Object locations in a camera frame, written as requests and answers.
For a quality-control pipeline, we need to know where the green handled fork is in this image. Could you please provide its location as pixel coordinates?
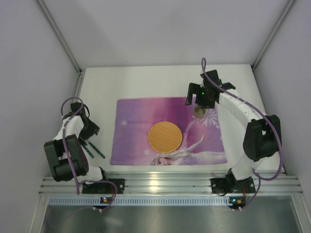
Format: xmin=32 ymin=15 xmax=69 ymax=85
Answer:
xmin=80 ymin=139 xmax=94 ymax=159

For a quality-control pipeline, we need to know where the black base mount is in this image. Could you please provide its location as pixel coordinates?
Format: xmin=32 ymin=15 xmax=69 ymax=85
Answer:
xmin=210 ymin=178 xmax=256 ymax=196
xmin=82 ymin=179 xmax=125 ymax=194

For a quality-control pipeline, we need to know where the purple Frozen placemat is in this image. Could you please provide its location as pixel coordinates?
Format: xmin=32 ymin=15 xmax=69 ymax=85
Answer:
xmin=110 ymin=97 xmax=227 ymax=166

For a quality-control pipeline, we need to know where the orange round woven plate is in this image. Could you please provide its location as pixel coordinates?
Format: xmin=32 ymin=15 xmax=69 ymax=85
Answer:
xmin=148 ymin=121 xmax=183 ymax=153

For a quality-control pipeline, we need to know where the aluminium rail beam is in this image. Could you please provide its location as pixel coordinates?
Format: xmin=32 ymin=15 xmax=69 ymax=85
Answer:
xmin=38 ymin=171 xmax=304 ymax=195

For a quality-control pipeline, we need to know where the white slotted cable duct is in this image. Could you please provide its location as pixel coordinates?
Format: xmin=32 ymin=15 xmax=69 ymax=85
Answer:
xmin=48 ymin=196 xmax=246 ymax=207

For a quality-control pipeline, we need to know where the right aluminium frame post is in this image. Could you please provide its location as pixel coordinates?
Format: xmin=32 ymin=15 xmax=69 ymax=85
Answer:
xmin=251 ymin=0 xmax=297 ymax=72

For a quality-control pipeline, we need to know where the aluminium frame post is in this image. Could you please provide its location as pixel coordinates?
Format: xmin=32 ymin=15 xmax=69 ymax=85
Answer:
xmin=36 ymin=0 xmax=82 ymax=73
xmin=251 ymin=0 xmax=297 ymax=72

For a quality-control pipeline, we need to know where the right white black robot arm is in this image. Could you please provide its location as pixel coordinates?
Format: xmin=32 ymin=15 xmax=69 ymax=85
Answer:
xmin=185 ymin=70 xmax=283 ymax=181

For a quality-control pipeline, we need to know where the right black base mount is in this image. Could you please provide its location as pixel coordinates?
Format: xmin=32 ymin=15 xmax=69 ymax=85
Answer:
xmin=210 ymin=178 xmax=256 ymax=196

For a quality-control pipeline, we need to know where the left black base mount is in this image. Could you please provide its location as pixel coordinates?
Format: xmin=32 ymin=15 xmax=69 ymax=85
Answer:
xmin=82 ymin=179 xmax=125 ymax=194

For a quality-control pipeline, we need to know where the left aluminium frame post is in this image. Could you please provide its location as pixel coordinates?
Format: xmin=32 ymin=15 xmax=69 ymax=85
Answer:
xmin=36 ymin=0 xmax=82 ymax=73

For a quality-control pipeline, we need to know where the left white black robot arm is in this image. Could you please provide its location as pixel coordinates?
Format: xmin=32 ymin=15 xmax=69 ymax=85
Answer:
xmin=44 ymin=102 xmax=105 ymax=182

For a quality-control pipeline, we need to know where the small beige cup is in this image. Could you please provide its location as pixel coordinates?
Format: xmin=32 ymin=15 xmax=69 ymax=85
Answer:
xmin=193 ymin=106 xmax=206 ymax=119

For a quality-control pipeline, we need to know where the green handled spoon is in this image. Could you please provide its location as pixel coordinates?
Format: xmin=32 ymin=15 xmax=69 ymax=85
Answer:
xmin=89 ymin=142 xmax=106 ymax=159

